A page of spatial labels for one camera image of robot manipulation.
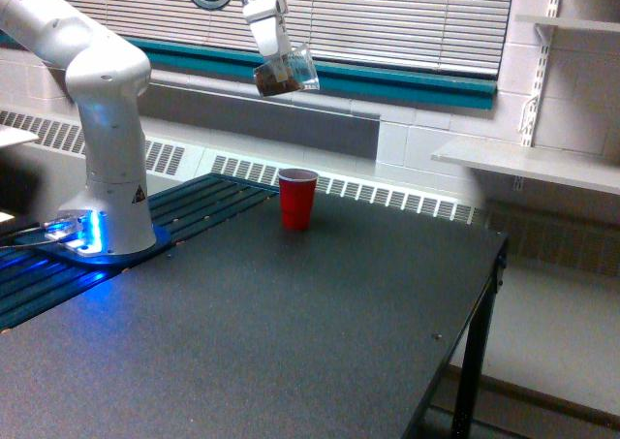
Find white lower wall shelf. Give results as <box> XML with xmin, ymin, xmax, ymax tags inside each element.
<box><xmin>431</xmin><ymin>138</ymin><xmax>619</xmax><ymax>195</ymax></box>

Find black cable at base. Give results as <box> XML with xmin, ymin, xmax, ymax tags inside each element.
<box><xmin>0</xmin><ymin>221</ymin><xmax>49</xmax><ymax>251</ymax></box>

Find red plastic cup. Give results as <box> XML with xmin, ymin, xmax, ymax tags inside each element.
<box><xmin>278</xmin><ymin>168</ymin><xmax>319</xmax><ymax>231</ymax></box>

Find white baseboard radiator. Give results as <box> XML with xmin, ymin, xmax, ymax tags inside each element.
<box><xmin>1</xmin><ymin>109</ymin><xmax>490</xmax><ymax>226</ymax></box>

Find white board at left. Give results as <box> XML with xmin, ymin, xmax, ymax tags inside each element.
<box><xmin>0</xmin><ymin>125</ymin><xmax>39</xmax><ymax>148</ymax></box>

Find black table leg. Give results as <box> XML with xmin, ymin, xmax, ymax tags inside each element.
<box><xmin>450</xmin><ymin>239</ymin><xmax>509</xmax><ymax>439</ymax></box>

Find blue slotted aluminium rail bed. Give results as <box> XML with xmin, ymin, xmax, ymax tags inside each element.
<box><xmin>1</xmin><ymin>173</ymin><xmax>278</xmax><ymax>329</ymax></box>

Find brown nuts and snacks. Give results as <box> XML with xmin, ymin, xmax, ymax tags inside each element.
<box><xmin>254</xmin><ymin>66</ymin><xmax>302</xmax><ymax>97</ymax></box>

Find white shelf bracket rail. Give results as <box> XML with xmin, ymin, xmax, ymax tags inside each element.
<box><xmin>519</xmin><ymin>0</ymin><xmax>561</xmax><ymax>147</ymax></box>

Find white wall shelf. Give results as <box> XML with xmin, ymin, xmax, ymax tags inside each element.
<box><xmin>431</xmin><ymin>138</ymin><xmax>619</xmax><ymax>195</ymax></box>
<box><xmin>514</xmin><ymin>15</ymin><xmax>620</xmax><ymax>34</ymax></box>

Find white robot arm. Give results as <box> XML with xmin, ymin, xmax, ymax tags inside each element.
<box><xmin>1</xmin><ymin>0</ymin><xmax>156</xmax><ymax>257</ymax></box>

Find teal window sill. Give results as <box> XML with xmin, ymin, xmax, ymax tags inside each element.
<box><xmin>0</xmin><ymin>30</ymin><xmax>499</xmax><ymax>111</ymax></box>

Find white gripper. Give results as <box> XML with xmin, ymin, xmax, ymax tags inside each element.
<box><xmin>242</xmin><ymin>0</ymin><xmax>289</xmax><ymax>81</ymax></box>

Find white window blinds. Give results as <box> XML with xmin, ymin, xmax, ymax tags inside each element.
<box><xmin>66</xmin><ymin>0</ymin><xmax>512</xmax><ymax>77</ymax></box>

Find white upper wall shelf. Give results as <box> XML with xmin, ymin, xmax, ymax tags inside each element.
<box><xmin>514</xmin><ymin>15</ymin><xmax>620</xmax><ymax>34</ymax></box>

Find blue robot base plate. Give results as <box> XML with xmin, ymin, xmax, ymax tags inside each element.
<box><xmin>15</xmin><ymin>226</ymin><xmax>171</xmax><ymax>268</ymax></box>

